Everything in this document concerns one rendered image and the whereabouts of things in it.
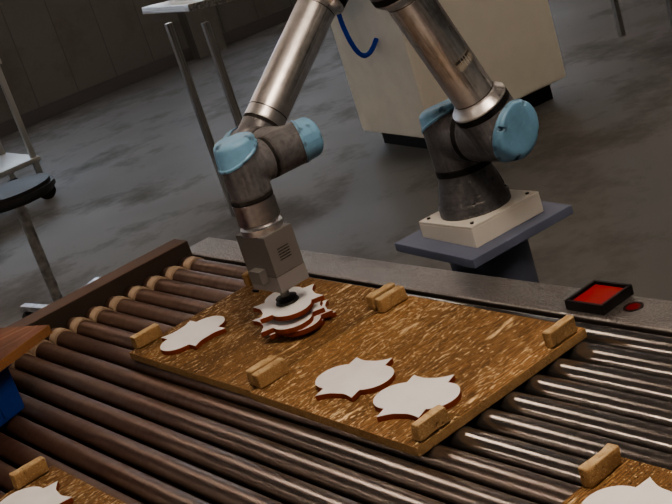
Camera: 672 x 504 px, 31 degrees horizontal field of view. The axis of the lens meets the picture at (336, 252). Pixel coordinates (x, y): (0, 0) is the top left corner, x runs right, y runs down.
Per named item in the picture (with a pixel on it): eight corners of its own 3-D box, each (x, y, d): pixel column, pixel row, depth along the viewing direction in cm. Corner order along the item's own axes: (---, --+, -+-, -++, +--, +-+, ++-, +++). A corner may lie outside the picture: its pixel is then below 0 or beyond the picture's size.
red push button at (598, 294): (597, 291, 196) (595, 283, 196) (627, 295, 191) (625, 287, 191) (573, 308, 193) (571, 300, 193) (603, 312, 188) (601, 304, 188)
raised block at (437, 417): (444, 418, 168) (439, 402, 167) (453, 421, 167) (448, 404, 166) (412, 440, 165) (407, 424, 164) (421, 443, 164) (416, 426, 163)
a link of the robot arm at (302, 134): (283, 115, 219) (234, 138, 213) (318, 113, 210) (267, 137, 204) (298, 156, 221) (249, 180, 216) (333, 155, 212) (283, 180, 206)
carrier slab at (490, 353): (409, 302, 214) (406, 294, 213) (588, 336, 181) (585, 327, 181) (252, 400, 196) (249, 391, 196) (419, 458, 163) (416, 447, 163)
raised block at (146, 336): (159, 335, 232) (154, 322, 231) (164, 336, 231) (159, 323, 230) (133, 349, 229) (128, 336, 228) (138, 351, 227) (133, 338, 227)
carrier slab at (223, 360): (274, 277, 247) (272, 270, 247) (407, 301, 215) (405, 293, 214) (131, 359, 229) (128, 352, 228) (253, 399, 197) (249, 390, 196)
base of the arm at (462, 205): (474, 192, 263) (460, 149, 261) (526, 191, 251) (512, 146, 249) (426, 220, 255) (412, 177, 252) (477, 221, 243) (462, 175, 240)
